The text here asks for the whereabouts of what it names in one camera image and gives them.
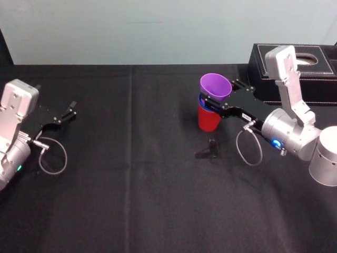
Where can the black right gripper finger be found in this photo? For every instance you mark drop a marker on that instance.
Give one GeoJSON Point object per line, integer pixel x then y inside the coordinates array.
{"type": "Point", "coordinates": [239, 85]}
{"type": "Point", "coordinates": [214, 105]}

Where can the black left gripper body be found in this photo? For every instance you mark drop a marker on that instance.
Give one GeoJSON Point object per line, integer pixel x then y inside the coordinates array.
{"type": "Point", "coordinates": [44, 118]}

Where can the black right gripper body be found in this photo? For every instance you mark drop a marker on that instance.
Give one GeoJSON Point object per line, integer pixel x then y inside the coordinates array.
{"type": "Point", "coordinates": [243, 104]}

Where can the purple plastic cup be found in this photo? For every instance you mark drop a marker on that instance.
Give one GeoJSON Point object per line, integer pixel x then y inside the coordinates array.
{"type": "Point", "coordinates": [214, 87]}

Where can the blue plastic cup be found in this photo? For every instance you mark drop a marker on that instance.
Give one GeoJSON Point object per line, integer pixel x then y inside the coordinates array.
{"type": "Point", "coordinates": [200, 103]}

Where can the red plastic cup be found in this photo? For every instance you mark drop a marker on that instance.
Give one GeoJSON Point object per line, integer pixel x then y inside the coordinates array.
{"type": "Point", "coordinates": [208, 120]}

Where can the small black clip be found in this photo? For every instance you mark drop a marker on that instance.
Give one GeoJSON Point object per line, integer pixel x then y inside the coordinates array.
{"type": "Point", "coordinates": [209, 151]}

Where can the black backdrop panel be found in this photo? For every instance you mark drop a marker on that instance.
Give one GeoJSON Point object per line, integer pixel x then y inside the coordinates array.
{"type": "Point", "coordinates": [4, 50]}

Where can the white tissue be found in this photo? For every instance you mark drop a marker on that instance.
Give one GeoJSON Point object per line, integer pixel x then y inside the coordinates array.
{"type": "Point", "coordinates": [309, 60]}

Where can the black leather tissue box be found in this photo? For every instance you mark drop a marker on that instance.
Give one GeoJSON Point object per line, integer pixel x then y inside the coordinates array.
{"type": "Point", "coordinates": [323, 87]}

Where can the black table cloth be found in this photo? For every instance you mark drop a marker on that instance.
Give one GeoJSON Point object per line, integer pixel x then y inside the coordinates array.
{"type": "Point", "coordinates": [131, 200]}

